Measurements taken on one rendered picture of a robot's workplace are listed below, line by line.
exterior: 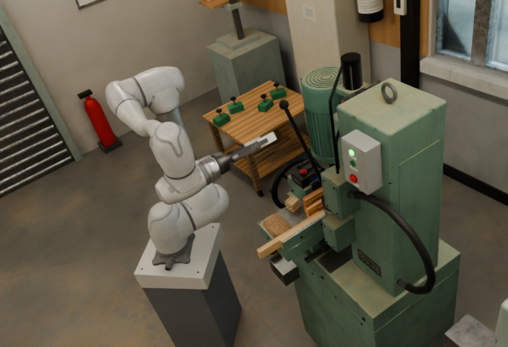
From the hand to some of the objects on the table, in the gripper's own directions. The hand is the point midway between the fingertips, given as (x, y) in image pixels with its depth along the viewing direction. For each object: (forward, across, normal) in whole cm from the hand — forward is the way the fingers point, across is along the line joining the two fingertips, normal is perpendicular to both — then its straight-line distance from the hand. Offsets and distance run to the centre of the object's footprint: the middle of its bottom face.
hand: (265, 138), depth 160 cm
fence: (+22, -16, -43) cm, 51 cm away
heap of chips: (-3, -26, -36) cm, 45 cm away
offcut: (+9, -30, -33) cm, 46 cm away
